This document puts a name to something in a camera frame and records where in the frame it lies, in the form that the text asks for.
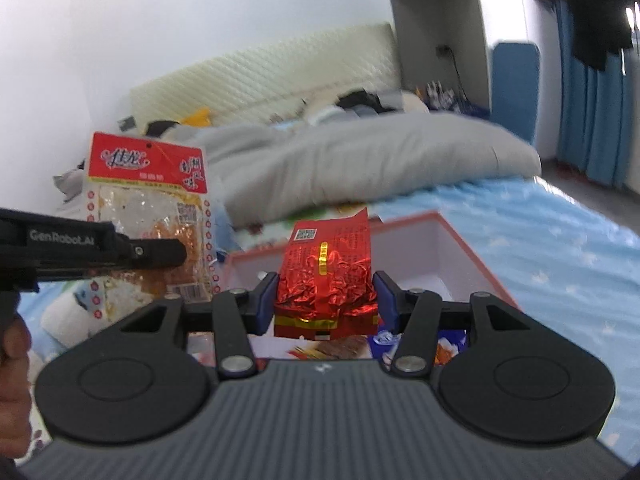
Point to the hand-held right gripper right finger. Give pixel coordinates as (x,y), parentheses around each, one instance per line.
(385,302)

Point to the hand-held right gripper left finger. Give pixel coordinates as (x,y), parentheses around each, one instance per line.
(267,302)

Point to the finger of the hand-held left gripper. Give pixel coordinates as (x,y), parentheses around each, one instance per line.
(160,255)

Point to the red foil tea packet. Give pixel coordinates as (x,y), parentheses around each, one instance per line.
(325,280)

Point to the red-topped clear snack packet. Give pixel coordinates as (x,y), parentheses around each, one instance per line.
(145,165)

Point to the person's left hand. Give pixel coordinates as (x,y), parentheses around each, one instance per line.
(15,385)

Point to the blue white snack bag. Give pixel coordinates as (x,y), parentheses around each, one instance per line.
(384,344)

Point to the yellow plush toy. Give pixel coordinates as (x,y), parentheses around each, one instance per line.
(196,117)

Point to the grey duvet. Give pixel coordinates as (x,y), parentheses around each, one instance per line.
(375,160)

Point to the black garment on bed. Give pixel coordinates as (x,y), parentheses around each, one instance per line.
(365,100)

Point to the colourful clothes pile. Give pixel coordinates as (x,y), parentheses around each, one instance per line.
(450,100)

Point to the cream quilted headboard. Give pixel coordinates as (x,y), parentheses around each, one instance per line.
(275,70)

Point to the blue padded board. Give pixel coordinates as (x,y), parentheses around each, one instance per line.
(515,95)

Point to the blue curtain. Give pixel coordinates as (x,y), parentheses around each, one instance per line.
(595,125)

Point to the grey white wardrobe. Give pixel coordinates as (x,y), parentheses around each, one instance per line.
(440,5)

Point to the black hanging coat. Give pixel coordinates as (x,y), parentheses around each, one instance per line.
(605,10)

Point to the grey wall socket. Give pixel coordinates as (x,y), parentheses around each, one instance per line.
(126,123)

